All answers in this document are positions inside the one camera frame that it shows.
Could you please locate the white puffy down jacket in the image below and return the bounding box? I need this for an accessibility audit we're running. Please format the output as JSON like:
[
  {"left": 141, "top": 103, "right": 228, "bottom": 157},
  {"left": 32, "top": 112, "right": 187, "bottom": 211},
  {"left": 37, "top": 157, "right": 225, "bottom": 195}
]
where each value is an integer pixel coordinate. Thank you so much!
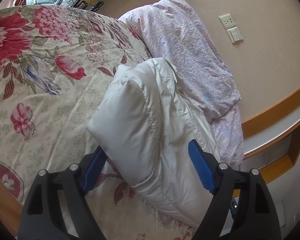
[{"left": 87, "top": 58, "right": 220, "bottom": 228}]

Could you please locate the wooden bedside shelf unit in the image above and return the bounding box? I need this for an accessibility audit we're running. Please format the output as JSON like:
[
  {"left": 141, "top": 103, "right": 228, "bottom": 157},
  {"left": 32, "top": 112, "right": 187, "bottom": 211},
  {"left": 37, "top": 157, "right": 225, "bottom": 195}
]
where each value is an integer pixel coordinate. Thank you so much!
[{"left": 239, "top": 88, "right": 300, "bottom": 238}]

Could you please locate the pink patterned pillow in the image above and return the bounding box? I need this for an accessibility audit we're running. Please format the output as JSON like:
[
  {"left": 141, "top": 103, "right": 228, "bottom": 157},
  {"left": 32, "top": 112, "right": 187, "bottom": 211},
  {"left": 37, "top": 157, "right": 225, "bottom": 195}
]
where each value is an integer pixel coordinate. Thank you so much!
[
  {"left": 211, "top": 103, "right": 244, "bottom": 170},
  {"left": 119, "top": 0, "right": 241, "bottom": 123}
]

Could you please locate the floral bed cover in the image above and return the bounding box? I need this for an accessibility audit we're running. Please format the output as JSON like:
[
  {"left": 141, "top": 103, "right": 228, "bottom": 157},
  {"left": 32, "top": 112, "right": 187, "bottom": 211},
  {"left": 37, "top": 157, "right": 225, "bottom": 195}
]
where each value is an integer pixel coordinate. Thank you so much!
[{"left": 0, "top": 4, "right": 198, "bottom": 240}]

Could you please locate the white wall light switch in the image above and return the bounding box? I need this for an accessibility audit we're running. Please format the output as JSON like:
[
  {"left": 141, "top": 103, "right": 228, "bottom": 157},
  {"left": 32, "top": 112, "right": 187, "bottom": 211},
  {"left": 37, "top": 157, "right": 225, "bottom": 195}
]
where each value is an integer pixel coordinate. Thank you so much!
[{"left": 226, "top": 27, "right": 243, "bottom": 44}]

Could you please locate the white wall power socket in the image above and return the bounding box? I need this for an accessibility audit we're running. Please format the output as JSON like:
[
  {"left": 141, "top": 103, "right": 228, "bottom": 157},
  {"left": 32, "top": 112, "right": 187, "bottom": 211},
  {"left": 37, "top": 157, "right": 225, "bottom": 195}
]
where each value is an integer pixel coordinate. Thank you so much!
[{"left": 219, "top": 14, "right": 237, "bottom": 30}]

